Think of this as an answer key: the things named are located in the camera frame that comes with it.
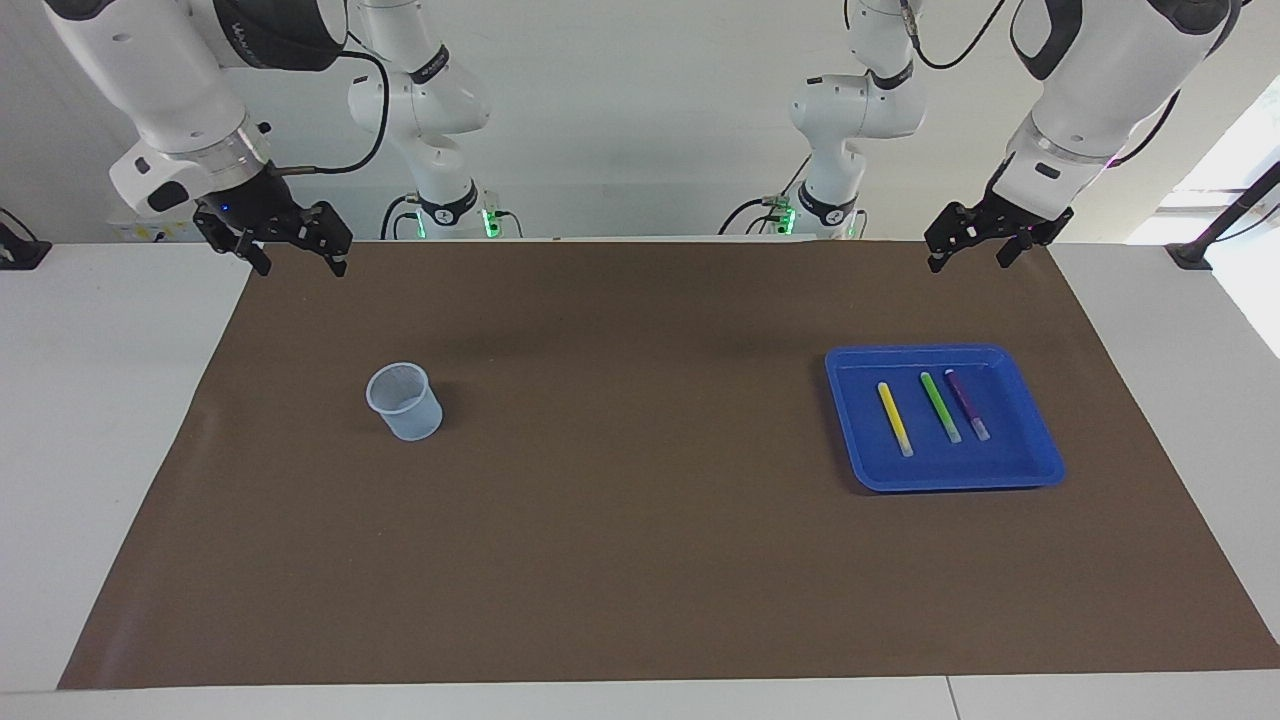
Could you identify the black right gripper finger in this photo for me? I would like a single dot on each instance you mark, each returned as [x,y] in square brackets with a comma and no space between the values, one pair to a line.
[235,242]
[328,232]

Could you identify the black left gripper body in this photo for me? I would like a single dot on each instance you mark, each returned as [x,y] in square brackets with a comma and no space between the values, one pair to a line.
[1025,215]

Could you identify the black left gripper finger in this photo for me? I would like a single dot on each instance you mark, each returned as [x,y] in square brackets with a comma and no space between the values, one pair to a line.
[1022,245]
[950,228]

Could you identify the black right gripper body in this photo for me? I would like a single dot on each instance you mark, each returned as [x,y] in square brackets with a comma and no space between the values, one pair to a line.
[252,205]

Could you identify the purple pen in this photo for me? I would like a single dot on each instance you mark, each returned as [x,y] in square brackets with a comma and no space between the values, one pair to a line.
[965,400]

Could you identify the green pen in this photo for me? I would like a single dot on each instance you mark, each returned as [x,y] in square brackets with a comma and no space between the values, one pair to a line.
[940,405]

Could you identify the yellow pen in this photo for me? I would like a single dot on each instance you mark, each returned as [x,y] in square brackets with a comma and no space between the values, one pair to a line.
[893,415]

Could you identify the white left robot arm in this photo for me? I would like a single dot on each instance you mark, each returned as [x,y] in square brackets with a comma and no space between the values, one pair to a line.
[1100,80]

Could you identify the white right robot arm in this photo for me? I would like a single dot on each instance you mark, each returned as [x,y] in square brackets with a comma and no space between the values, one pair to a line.
[150,80]

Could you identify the white power strip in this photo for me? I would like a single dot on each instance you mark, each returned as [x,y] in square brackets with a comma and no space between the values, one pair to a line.
[135,232]

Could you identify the black clamp stand with pole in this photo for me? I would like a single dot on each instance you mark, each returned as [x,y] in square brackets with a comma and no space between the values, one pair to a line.
[1190,255]

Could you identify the translucent plastic cup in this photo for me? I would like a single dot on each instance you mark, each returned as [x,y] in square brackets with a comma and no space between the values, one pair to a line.
[410,420]

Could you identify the small black table clamp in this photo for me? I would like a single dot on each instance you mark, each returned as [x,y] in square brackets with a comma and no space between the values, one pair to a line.
[20,255]

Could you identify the blue plastic tray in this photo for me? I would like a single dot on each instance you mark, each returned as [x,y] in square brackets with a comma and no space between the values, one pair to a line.
[1000,460]

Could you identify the brown table mat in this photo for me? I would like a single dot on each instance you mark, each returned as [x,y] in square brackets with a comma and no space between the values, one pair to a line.
[640,560]

